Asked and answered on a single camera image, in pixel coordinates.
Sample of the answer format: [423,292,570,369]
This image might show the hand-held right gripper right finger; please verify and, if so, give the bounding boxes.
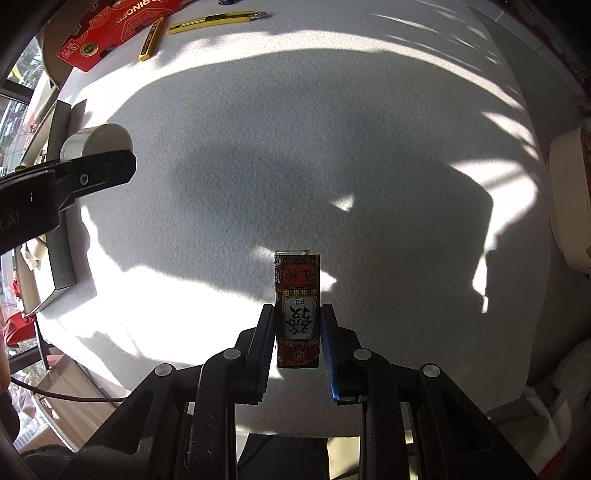
[321,303,536,480]

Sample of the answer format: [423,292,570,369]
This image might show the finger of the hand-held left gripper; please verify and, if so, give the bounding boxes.
[46,150,138,213]

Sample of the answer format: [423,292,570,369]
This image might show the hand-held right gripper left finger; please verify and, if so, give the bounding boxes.
[81,304,278,480]

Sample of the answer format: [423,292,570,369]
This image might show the small white bottle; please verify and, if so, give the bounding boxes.
[59,123,134,160]

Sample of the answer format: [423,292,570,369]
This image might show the white tray box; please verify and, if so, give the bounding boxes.
[20,99,89,318]

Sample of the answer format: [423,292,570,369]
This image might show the patterned red card box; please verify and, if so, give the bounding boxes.
[274,250,322,370]

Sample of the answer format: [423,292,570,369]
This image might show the person's legs in jeans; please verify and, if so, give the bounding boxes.
[238,433,329,480]

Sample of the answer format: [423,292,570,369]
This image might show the red plastic stool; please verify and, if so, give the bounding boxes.
[0,309,43,348]

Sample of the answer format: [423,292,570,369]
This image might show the yellow slim box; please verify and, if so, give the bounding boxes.
[139,17,166,62]

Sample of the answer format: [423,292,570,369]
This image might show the red gift box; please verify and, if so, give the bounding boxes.
[56,0,186,73]

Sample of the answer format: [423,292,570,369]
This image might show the yellow utility knife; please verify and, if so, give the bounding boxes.
[165,11,267,35]

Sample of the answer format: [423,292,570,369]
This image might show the cardboard box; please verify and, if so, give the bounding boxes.
[34,354,122,455]

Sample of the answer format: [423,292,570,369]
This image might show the white fluffy cloth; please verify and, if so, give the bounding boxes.
[525,339,591,418]

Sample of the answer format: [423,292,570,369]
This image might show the round beige stool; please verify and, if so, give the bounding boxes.
[549,128,591,274]

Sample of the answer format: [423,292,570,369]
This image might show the black cable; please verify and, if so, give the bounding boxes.
[9,375,127,403]

